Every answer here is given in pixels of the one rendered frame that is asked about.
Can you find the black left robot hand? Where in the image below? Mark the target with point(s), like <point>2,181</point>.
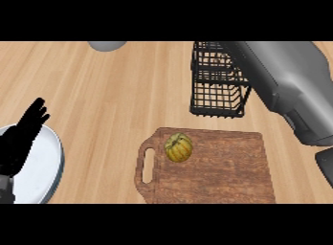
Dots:
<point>18,143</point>

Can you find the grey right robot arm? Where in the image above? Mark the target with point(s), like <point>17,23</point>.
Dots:
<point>297,89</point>

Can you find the yellow striped can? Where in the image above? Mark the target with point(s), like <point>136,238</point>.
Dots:
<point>179,147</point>

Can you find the brown wooden cutting board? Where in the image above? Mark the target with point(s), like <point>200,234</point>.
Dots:
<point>222,172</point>

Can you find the white round plate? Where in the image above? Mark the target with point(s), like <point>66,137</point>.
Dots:
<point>42,166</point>

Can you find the grey rounded object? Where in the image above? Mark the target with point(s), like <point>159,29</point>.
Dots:
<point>107,46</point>

